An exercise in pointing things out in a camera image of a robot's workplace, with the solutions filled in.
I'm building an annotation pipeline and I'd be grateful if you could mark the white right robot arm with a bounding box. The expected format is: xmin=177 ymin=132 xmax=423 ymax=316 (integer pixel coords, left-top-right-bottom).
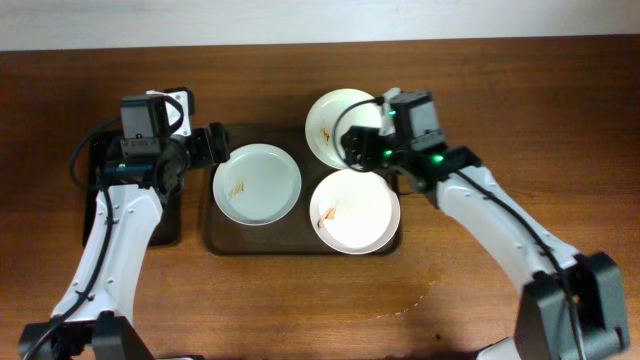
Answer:
xmin=333 ymin=126 xmax=631 ymax=359

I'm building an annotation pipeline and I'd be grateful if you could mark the small black tray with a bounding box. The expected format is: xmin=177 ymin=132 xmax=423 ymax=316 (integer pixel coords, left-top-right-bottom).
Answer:
xmin=82 ymin=130 xmax=182 ymax=249

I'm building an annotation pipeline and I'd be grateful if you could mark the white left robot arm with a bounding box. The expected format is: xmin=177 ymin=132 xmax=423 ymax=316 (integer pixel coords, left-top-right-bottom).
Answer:
xmin=19 ymin=123 xmax=230 ymax=359

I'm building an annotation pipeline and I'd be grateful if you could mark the white plate with sauce stain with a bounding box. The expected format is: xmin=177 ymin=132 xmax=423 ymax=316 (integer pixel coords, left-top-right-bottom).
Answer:
xmin=212 ymin=143 xmax=302 ymax=226

